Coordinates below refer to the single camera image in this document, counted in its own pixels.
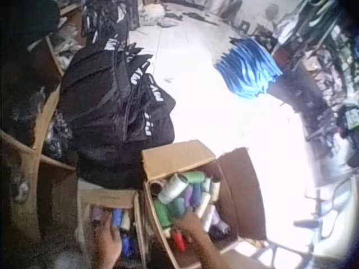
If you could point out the person's left hand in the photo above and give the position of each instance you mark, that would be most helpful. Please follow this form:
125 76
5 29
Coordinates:
108 246

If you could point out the person's right hand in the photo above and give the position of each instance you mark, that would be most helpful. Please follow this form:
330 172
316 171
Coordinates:
195 228

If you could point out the person's right fingers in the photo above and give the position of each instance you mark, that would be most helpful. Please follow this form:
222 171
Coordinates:
181 224

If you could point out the person's left fingers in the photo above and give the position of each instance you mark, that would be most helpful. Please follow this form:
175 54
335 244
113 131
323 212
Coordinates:
117 241

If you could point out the red thread spool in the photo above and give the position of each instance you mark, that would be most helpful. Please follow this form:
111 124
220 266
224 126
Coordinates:
179 241

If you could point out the dark blue thread spool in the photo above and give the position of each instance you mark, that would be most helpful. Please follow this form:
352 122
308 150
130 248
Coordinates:
128 246

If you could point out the cream thread spool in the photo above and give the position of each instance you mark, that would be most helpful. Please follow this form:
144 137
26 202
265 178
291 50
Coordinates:
125 222

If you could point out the heap of mixed thread spools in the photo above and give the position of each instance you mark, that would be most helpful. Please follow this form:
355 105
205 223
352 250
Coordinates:
185 197

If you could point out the purple thread spool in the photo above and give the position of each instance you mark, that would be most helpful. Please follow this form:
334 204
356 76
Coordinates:
96 214

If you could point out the small cardboard box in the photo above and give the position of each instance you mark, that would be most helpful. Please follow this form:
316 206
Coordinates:
110 197

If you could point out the large open cardboard box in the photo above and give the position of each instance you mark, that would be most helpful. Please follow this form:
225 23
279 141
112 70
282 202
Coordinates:
238 196

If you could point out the pile of black printed bags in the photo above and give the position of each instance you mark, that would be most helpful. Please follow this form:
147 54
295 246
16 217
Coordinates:
112 112

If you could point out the wooden shelf with clutter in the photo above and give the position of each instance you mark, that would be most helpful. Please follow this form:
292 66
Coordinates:
33 140

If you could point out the white plastic chair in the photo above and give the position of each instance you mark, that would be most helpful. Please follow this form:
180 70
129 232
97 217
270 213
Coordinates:
328 218

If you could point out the stack of blue fabric pieces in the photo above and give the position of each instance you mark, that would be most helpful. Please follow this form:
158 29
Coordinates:
248 68

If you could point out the row of sewing machine tables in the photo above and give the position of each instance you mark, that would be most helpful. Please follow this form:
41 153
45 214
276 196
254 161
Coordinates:
317 70

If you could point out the dark wooden stool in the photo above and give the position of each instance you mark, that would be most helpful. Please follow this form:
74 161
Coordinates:
243 26

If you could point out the heap of white cloth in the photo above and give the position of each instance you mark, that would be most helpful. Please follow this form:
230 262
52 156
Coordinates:
152 12

